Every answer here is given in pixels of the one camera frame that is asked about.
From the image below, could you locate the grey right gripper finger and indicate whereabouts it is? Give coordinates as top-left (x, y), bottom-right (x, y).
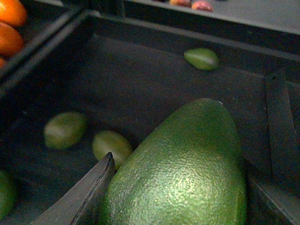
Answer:
top-left (31, 152), bottom-right (114, 225)

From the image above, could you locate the large green avocado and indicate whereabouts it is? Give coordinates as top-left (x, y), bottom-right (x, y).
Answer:
top-left (99, 98), bottom-right (247, 225)

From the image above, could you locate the orange tangerine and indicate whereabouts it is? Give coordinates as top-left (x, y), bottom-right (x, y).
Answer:
top-left (0, 0), bottom-right (28, 27)

